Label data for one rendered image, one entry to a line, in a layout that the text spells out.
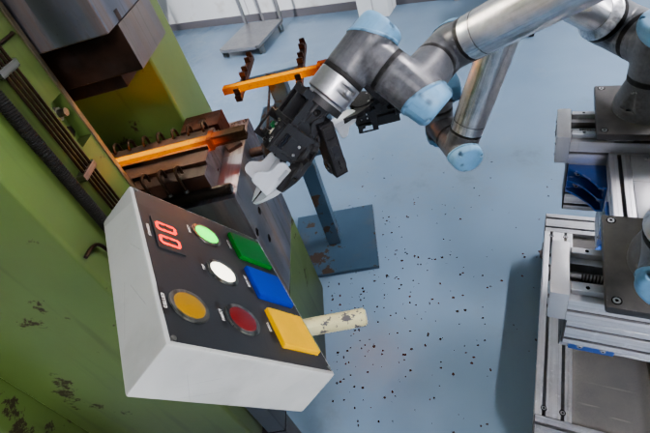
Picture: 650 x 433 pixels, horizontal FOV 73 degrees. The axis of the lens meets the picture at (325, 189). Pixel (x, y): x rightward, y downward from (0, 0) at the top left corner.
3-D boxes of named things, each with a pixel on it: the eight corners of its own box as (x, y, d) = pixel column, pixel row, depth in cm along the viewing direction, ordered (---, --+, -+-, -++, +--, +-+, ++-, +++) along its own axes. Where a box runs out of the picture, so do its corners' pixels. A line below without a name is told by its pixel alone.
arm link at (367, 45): (408, 32, 65) (364, -3, 65) (362, 91, 66) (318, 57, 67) (406, 45, 72) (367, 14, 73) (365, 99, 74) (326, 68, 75)
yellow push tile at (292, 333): (300, 316, 70) (267, 306, 65) (321, 351, 65) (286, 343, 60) (294, 324, 71) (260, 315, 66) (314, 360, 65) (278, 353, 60)
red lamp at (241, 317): (260, 311, 62) (249, 294, 59) (257, 341, 59) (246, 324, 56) (239, 315, 62) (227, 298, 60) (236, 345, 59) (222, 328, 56)
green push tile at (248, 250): (259, 242, 85) (228, 230, 80) (273, 267, 80) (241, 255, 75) (253, 249, 86) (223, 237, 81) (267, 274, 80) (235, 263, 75)
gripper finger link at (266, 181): (232, 192, 72) (266, 148, 71) (259, 205, 76) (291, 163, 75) (238, 202, 70) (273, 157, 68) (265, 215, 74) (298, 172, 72)
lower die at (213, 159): (224, 148, 127) (213, 124, 122) (215, 193, 112) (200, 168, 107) (96, 180, 133) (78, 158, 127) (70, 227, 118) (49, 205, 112)
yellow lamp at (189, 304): (211, 297, 56) (196, 277, 54) (205, 330, 53) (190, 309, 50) (189, 302, 57) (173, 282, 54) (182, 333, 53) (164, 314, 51)
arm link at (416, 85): (472, 71, 69) (417, 29, 70) (441, 109, 63) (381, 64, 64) (446, 101, 76) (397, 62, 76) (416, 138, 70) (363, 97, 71)
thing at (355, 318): (367, 312, 112) (363, 302, 109) (369, 331, 108) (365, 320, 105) (207, 342, 118) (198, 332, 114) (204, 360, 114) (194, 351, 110)
